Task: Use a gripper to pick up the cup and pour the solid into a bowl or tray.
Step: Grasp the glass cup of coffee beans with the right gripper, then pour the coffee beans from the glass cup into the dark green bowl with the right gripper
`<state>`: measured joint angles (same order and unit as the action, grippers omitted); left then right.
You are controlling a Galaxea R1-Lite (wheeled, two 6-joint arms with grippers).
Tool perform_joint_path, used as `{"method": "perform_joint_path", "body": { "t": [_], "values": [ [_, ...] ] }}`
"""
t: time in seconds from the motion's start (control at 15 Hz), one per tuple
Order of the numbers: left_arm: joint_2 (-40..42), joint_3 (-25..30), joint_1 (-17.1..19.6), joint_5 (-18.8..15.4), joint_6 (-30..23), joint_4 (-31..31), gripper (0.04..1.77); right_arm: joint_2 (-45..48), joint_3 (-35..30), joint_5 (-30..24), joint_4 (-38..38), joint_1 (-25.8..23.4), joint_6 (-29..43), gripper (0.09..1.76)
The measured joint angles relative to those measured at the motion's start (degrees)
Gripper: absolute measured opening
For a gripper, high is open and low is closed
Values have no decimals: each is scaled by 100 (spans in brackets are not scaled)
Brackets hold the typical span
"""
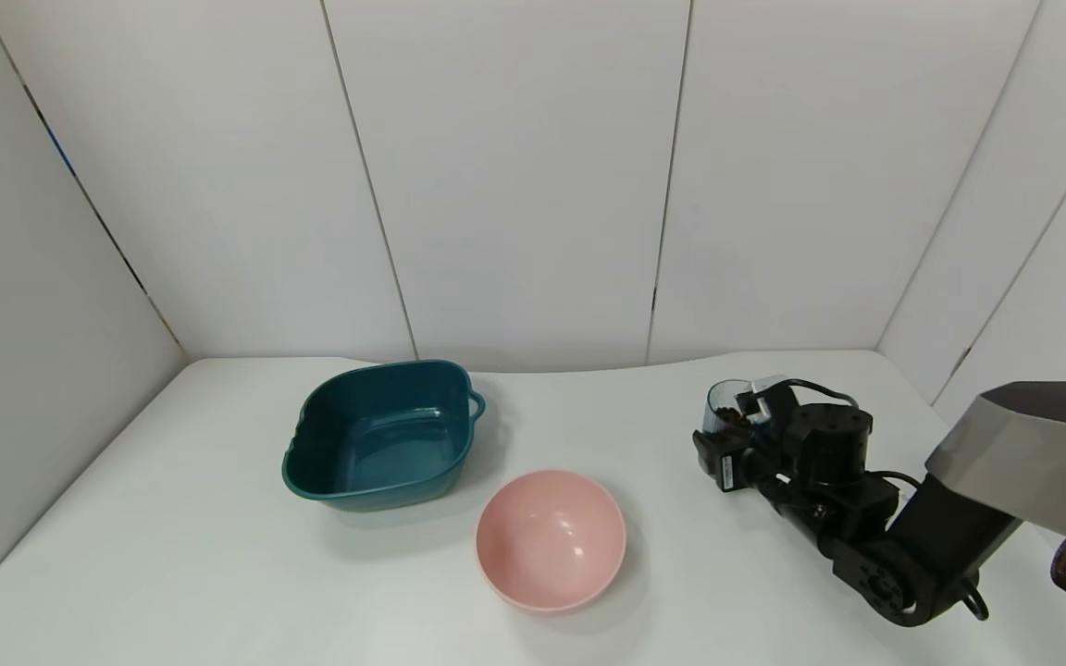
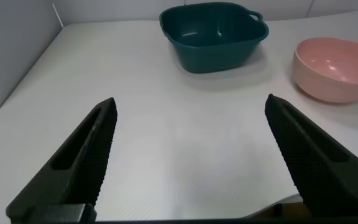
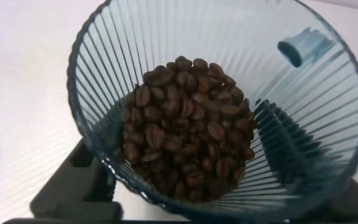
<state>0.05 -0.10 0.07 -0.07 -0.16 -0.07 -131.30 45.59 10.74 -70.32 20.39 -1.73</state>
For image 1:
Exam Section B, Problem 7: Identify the teal square plastic basin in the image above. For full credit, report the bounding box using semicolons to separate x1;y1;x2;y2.
282;360;488;513

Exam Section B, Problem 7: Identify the pink round bowl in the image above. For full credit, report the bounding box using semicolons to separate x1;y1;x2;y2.
475;469;627;614

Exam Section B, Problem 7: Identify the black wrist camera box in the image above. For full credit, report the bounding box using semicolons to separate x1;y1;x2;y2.
692;428;758;495

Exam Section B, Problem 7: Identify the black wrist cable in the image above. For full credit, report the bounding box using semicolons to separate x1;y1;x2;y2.
769;377;923;491

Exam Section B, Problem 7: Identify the clear blue ribbed cup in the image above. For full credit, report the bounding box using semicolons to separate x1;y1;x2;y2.
704;378;773;447

